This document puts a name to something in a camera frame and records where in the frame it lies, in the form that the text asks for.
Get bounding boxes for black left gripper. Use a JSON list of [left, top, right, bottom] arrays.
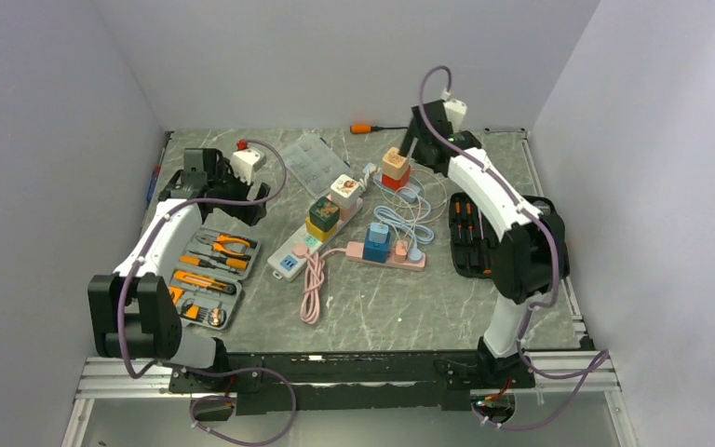
[[209, 158, 270, 226]]

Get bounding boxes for white cube charger with picture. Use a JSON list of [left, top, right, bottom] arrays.
[[329, 174, 361, 210]]

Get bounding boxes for blue cube charger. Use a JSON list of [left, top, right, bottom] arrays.
[[361, 230, 390, 264]]

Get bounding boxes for pink round plug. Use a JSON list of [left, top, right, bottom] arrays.
[[292, 242, 309, 259]]

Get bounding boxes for white power strip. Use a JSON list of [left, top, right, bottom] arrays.
[[267, 197, 364, 281]]

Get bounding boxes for pink power strip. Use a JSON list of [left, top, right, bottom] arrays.
[[345, 241, 426, 272]]

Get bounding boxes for pink cable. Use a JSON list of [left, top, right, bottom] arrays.
[[299, 248, 349, 326]]

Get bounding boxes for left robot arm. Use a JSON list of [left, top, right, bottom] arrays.
[[87, 140, 275, 391]]

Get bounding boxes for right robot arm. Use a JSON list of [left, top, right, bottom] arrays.
[[399, 100, 570, 386]]

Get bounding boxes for light blue charger plug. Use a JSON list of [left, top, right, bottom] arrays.
[[367, 222, 389, 244]]

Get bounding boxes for small pink plug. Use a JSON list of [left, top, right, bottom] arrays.
[[393, 240, 408, 264]]

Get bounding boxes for small light blue plug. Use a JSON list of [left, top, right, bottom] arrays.
[[407, 248, 424, 263]]

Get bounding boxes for peach cube charger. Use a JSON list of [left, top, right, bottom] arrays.
[[381, 147, 409, 179]]

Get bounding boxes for red cube adapter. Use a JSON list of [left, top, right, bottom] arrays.
[[381, 169, 411, 191]]

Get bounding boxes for blue red pen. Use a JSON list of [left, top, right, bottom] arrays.
[[145, 148, 166, 205]]

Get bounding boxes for orange screwdriver at back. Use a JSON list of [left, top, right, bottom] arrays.
[[349, 124, 407, 135]]

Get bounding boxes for black open tool case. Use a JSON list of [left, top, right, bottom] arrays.
[[448, 192, 499, 278]]

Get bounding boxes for orange black utility knife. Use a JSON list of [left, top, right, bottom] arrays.
[[173, 270, 236, 295]]

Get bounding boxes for clear plastic screw organizer box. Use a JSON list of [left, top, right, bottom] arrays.
[[279, 133, 354, 198]]

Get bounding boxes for grey open tool case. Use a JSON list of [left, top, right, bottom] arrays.
[[169, 226, 262, 331]]

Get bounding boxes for dark green cube charger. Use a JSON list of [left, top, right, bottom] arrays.
[[309, 196, 341, 232]]

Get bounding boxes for yellow cube adapter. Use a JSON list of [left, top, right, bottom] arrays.
[[305, 217, 338, 243]]

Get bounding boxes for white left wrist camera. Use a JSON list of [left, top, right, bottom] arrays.
[[229, 140, 266, 184]]

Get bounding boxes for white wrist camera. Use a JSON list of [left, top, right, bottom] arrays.
[[229, 140, 266, 184], [440, 89, 467, 132]]

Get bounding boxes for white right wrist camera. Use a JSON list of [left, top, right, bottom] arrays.
[[440, 89, 467, 132]]

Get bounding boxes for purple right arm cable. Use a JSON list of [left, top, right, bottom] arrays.
[[417, 65, 611, 432]]

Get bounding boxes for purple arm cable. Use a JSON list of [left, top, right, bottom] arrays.
[[116, 139, 298, 447], [417, 65, 611, 432]]

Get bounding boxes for orange handled combination pliers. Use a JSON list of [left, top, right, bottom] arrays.
[[195, 234, 258, 259]]

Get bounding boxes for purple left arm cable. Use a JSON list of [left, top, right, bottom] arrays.
[[116, 139, 298, 447]]

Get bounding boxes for light blue coiled cable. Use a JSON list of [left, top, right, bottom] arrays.
[[371, 205, 438, 247]]

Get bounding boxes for orange handled screwdriver in case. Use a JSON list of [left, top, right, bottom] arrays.
[[179, 255, 249, 271]]

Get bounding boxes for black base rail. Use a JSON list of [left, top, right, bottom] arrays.
[[169, 349, 535, 415]]

